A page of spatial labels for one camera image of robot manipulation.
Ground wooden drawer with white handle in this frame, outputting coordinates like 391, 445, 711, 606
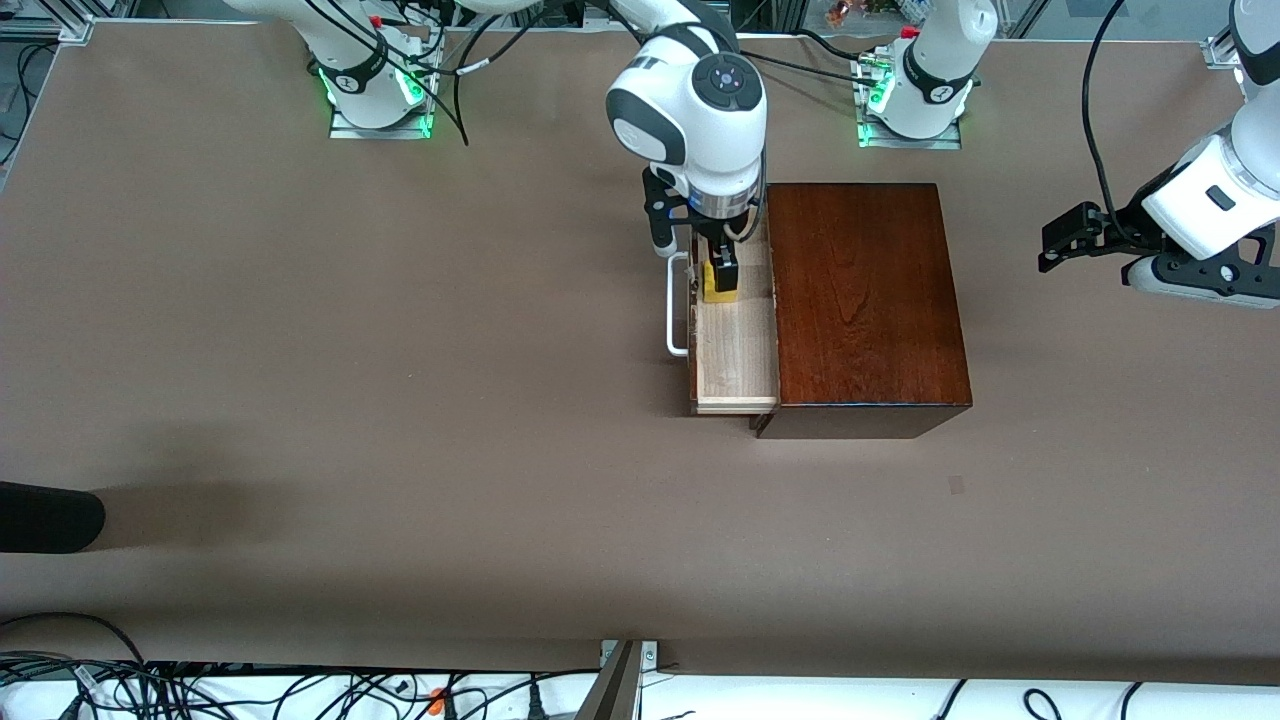
667, 235, 781, 416

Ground dark wooden drawer cabinet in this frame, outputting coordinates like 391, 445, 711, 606
750, 182, 973, 441

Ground dark metal bar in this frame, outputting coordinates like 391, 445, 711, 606
575, 640, 641, 720

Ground black ribbed cylinder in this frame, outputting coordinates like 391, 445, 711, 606
0, 481, 107, 554

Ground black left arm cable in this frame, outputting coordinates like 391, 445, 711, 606
1082, 0, 1151, 243

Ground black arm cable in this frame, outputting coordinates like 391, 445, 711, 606
300, 0, 641, 147
1082, 0, 1151, 243

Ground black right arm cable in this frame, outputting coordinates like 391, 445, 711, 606
300, 0, 641, 147

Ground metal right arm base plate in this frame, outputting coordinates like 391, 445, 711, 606
328, 40, 433, 139

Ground aluminium table edge bracket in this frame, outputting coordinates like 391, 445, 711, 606
600, 640, 659, 691

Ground thin black looping cable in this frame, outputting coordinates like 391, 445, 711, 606
0, 612, 148, 669

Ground thick black corrugated cable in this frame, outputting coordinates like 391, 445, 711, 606
0, 652, 151, 693

